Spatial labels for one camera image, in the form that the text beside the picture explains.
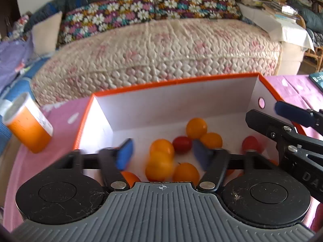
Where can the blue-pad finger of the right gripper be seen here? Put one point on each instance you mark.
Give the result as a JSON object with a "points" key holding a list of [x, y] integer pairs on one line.
{"points": [[304, 117]]}

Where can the floral pillow right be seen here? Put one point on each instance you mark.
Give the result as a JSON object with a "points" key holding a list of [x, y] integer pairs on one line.
{"points": [[196, 9]]}

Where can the orange cylindrical canister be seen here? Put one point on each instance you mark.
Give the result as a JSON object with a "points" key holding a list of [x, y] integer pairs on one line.
{"points": [[26, 121]]}

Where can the teal book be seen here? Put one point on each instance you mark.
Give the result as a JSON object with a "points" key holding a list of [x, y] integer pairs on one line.
{"points": [[317, 79]]}

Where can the wicker chair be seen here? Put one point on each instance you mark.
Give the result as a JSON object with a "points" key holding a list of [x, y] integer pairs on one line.
{"points": [[314, 58]]}

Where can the purple floral sheet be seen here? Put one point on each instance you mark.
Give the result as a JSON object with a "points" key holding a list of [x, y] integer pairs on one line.
{"points": [[14, 56]]}

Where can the floral pillow left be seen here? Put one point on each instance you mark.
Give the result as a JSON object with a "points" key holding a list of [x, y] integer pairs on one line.
{"points": [[98, 17]]}

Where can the small orange tangerine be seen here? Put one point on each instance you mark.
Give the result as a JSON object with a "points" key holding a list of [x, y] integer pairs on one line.
{"points": [[186, 172], [196, 128], [130, 178], [163, 146], [212, 140]]}

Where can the white cloth side table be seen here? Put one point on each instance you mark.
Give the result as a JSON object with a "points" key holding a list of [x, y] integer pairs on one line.
{"points": [[293, 38]]}

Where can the large orange fruit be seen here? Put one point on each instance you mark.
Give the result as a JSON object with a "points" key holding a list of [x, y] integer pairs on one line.
{"points": [[159, 167]]}

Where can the orange cardboard box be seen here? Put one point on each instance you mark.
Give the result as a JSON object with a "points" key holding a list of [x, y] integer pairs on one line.
{"points": [[148, 112]]}

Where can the floral pillow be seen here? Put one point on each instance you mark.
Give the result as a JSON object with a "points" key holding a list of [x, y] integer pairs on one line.
{"points": [[98, 17], [196, 9]]}

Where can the beige cushion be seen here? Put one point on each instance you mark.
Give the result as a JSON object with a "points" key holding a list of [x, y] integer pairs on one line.
{"points": [[45, 34]]}

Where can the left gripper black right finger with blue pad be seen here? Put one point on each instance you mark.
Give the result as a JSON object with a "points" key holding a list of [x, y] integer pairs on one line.
{"points": [[214, 162]]}

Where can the beige quilted sofa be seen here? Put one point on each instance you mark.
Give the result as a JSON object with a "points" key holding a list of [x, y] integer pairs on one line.
{"points": [[153, 52]]}

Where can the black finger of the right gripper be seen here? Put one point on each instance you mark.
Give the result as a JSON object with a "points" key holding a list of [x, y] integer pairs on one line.
{"points": [[279, 131]]}

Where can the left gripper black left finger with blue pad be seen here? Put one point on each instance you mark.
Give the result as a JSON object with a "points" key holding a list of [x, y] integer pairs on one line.
{"points": [[112, 161]]}

